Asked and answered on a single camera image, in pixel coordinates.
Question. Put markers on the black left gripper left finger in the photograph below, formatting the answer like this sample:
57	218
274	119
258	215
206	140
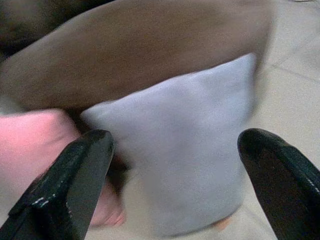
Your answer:
62	190

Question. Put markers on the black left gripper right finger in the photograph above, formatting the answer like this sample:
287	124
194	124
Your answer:
282	180

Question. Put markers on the pink plush pillow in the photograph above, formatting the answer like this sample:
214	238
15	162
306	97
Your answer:
25	142

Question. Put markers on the white plush pillow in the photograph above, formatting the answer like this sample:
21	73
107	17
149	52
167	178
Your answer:
180	140

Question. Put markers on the brown round suede sofa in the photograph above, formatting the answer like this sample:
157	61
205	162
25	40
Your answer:
125	50

